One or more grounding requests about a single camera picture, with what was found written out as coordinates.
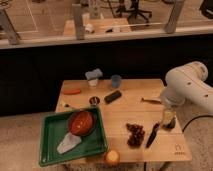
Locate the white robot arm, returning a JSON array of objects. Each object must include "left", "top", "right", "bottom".
[{"left": 160, "top": 61, "right": 213, "bottom": 127}]

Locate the brown spoon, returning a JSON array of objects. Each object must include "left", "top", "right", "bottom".
[{"left": 140, "top": 98, "right": 161, "bottom": 104}]

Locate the dark grape bunch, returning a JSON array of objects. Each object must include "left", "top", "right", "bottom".
[{"left": 126, "top": 123, "right": 145, "bottom": 148}]

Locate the black rectangular block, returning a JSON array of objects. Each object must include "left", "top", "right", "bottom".
[{"left": 104, "top": 90, "right": 122, "bottom": 104}]

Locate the blue plastic cup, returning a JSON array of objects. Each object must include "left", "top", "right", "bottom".
[{"left": 111, "top": 75, "right": 122, "bottom": 88}]

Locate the yellow orange fruit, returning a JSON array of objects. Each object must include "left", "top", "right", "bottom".
[{"left": 105, "top": 150, "right": 120, "bottom": 166}]

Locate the small dark round cup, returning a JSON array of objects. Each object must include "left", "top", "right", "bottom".
[{"left": 89, "top": 96, "right": 100, "bottom": 106}]

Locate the white paper cup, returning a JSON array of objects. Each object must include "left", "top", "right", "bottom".
[{"left": 88, "top": 79, "right": 98, "bottom": 87}]

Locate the red bowl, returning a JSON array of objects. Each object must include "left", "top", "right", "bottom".
[{"left": 68, "top": 111, "right": 95, "bottom": 136}]

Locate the white crumpled cloth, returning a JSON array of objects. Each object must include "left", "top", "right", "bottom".
[{"left": 57, "top": 133, "right": 81, "bottom": 154}]

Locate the green plastic tray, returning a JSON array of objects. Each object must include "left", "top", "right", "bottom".
[{"left": 39, "top": 107, "right": 108, "bottom": 167}]

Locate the black office chair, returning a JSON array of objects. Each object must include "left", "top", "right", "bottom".
[{"left": 116, "top": 0, "right": 152, "bottom": 23}]

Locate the background wooden table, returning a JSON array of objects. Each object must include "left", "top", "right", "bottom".
[{"left": 63, "top": 18, "right": 131, "bottom": 36}]

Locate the black handled knife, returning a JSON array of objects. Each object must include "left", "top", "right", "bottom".
[{"left": 146, "top": 122, "right": 160, "bottom": 148}]

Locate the black cable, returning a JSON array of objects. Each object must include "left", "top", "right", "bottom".
[{"left": 181, "top": 115, "right": 213, "bottom": 134}]

